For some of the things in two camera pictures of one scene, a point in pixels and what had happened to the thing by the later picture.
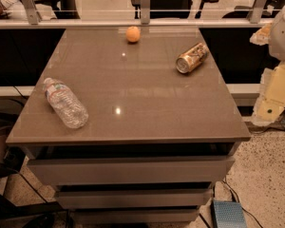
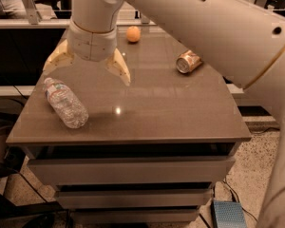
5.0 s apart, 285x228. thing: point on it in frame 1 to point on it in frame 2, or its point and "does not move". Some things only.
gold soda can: [192, 58] does not move
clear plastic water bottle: [66, 104] does not move
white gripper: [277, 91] to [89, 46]
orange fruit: [133, 33] does not move
